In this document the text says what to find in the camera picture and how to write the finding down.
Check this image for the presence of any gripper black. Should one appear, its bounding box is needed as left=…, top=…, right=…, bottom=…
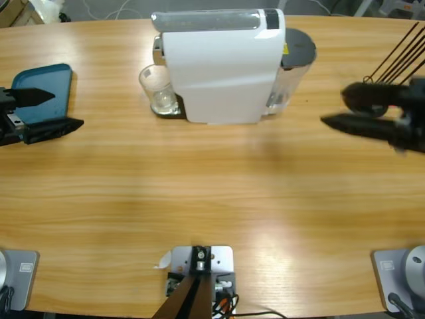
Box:
left=0, top=86, right=84, bottom=147
left=320, top=76, right=425, bottom=156

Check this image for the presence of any clear drinking glass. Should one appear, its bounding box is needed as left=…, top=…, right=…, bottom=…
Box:
left=138, top=64, right=179, bottom=116

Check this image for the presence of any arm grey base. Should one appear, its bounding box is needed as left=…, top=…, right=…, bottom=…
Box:
left=0, top=249, right=41, bottom=312
left=371, top=245, right=425, bottom=315

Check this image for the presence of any white capsule coffee machine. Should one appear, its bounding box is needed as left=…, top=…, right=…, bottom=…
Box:
left=151, top=8, right=287, bottom=126

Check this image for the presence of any black capsule holder with rods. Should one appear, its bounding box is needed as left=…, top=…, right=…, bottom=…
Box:
left=343, top=21, right=425, bottom=118

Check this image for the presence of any teal plastic tray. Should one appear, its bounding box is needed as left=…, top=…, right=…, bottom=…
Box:
left=11, top=62, right=74, bottom=124

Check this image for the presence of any clear water tank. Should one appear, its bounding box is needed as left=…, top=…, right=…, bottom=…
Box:
left=262, top=28, right=317, bottom=117

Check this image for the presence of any brown cardboard box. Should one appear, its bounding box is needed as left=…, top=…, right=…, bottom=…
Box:
left=0, top=0, right=44, bottom=29

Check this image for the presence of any white plastic bag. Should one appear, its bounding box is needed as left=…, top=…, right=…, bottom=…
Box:
left=29, top=0, right=66, bottom=21

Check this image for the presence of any white plastic stool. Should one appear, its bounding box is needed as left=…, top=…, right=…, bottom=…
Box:
left=351, top=0, right=425, bottom=19

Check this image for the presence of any white paper tab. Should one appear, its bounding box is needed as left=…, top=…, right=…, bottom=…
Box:
left=152, top=251, right=173, bottom=270

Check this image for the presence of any white thin cable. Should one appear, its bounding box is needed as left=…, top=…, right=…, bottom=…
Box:
left=81, top=0, right=150, bottom=21
left=311, top=0, right=333, bottom=16

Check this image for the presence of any black base cable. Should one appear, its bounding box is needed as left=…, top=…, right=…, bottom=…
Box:
left=0, top=285, right=16, bottom=312
left=387, top=292, right=416, bottom=319

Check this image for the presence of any white mount block dark post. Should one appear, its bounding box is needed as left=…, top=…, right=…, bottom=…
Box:
left=152, top=245, right=238, bottom=319

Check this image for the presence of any black mount cable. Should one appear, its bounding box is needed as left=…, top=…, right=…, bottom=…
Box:
left=212, top=292, right=286, bottom=319

